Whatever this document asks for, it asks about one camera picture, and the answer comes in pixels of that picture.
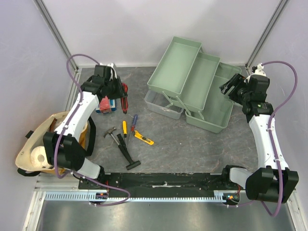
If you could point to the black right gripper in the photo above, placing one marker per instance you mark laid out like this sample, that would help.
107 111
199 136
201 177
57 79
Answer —
234 87

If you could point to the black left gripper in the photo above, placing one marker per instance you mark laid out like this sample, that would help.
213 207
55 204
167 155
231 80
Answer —
120 93

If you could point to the red black utility knife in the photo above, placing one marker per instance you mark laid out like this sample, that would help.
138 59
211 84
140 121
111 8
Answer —
124 100

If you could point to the translucent green tool box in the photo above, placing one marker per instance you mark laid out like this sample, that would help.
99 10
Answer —
187 80

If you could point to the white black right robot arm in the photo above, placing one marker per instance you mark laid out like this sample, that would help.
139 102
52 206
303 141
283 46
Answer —
273 181

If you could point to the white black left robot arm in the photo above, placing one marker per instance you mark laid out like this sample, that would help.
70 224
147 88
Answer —
62 145

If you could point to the blue white small box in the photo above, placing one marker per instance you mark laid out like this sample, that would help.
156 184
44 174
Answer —
113 106

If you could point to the red box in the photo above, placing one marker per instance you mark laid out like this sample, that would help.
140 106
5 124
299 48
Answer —
104 105

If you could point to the yellow utility knife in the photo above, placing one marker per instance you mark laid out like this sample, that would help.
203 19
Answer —
143 138

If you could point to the white paper roll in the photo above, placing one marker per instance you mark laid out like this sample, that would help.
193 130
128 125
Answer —
38 158

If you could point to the beige canvas tote bag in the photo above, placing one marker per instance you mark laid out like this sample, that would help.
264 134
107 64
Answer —
35 139

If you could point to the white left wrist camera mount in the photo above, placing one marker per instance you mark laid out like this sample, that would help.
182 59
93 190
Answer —
113 70

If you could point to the yellow handled screwdriver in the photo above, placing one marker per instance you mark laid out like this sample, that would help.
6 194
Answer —
125 132

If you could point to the blue handled screwdriver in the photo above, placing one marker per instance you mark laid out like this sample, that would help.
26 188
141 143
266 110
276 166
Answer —
134 121

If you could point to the claw hammer black handle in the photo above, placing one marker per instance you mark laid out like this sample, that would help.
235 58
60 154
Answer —
123 148

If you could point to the aluminium frame post right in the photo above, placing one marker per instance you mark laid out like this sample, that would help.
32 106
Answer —
266 32

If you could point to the aluminium frame post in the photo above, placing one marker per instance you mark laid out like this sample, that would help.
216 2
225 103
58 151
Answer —
266 32
52 26

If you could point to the aluminium frame post left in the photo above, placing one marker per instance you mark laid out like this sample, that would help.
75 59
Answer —
52 26

